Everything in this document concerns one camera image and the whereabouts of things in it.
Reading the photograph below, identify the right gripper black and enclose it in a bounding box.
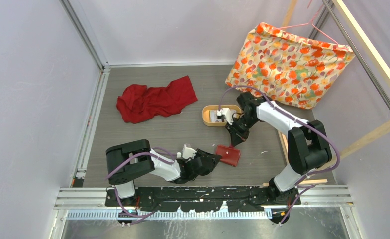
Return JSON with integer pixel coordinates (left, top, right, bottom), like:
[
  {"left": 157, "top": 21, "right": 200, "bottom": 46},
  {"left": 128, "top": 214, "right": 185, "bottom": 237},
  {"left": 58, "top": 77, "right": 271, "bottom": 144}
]
[{"left": 225, "top": 114, "right": 259, "bottom": 147}]

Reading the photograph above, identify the red card holder wallet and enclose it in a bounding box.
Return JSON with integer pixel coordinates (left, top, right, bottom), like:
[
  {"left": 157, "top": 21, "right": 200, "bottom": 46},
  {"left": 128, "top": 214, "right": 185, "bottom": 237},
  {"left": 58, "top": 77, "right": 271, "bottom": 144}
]
[{"left": 215, "top": 145, "right": 241, "bottom": 167}]

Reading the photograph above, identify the yellow oval tray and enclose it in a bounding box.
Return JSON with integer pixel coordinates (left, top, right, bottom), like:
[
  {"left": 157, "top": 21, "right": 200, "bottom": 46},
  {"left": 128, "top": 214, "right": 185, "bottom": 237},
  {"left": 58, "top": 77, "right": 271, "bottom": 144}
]
[{"left": 202, "top": 105, "right": 242, "bottom": 127}]

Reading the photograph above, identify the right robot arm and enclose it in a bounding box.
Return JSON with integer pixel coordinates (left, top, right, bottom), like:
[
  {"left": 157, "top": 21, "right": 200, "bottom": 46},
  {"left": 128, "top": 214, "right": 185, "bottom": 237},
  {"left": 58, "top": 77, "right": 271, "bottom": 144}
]
[{"left": 217, "top": 92, "right": 332, "bottom": 205}]

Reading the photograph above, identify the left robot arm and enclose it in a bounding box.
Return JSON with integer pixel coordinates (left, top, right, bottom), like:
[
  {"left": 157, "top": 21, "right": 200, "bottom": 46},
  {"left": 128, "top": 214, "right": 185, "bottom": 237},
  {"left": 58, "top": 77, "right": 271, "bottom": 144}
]
[{"left": 105, "top": 139, "right": 222, "bottom": 206}]

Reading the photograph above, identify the white numbered card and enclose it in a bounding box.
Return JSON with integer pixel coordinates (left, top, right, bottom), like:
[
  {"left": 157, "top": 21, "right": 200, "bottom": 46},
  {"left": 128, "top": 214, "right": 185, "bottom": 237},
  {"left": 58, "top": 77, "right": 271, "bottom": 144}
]
[{"left": 209, "top": 110, "right": 223, "bottom": 123}]

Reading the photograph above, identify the floral fabric bag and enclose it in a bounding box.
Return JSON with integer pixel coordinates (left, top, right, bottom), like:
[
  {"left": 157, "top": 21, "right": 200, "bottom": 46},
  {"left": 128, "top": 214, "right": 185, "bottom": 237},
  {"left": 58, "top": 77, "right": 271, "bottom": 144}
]
[{"left": 225, "top": 22, "right": 355, "bottom": 109}]

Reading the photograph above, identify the red cloth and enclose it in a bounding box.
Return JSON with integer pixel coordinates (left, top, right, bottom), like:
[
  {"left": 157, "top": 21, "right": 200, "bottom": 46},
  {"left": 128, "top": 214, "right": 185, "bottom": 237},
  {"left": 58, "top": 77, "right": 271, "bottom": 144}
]
[{"left": 116, "top": 76, "right": 198, "bottom": 124}]

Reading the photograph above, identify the pink clothes hanger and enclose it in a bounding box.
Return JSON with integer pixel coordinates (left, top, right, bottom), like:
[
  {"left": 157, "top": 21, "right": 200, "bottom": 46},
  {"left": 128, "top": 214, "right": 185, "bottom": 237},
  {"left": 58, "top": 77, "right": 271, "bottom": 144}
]
[{"left": 277, "top": 0, "right": 338, "bottom": 44}]

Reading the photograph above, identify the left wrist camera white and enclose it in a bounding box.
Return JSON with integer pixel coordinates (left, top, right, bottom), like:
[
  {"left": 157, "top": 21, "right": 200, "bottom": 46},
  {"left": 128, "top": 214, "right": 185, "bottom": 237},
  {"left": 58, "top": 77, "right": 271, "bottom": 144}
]
[{"left": 176, "top": 144, "right": 197, "bottom": 160}]

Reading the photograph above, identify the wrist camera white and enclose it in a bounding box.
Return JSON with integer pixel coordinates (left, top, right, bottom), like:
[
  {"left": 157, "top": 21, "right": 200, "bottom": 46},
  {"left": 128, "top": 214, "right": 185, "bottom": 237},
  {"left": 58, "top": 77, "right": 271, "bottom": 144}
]
[
  {"left": 176, "top": 144, "right": 197, "bottom": 160},
  {"left": 216, "top": 108, "right": 235, "bottom": 125}
]

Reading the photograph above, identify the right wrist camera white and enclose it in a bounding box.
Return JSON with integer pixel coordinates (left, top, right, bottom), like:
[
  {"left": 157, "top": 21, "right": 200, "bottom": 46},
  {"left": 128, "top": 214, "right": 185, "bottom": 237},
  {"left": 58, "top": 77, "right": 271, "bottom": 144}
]
[{"left": 216, "top": 108, "right": 235, "bottom": 125}]

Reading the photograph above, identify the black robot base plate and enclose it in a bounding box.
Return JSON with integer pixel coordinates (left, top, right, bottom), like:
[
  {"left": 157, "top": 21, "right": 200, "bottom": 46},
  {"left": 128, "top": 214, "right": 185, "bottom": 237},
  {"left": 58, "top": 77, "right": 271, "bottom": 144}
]
[{"left": 120, "top": 186, "right": 300, "bottom": 213}]

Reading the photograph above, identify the aluminium frame rail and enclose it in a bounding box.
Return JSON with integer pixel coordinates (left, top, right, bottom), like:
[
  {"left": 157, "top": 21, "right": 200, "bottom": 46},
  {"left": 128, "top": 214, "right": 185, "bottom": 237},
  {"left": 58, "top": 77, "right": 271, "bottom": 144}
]
[{"left": 53, "top": 0, "right": 390, "bottom": 239}]

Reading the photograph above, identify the wooden frame rack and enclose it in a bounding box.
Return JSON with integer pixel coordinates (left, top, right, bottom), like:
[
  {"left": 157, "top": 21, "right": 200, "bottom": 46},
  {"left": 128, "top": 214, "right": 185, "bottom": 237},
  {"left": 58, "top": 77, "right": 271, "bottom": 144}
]
[{"left": 262, "top": 0, "right": 390, "bottom": 187}]

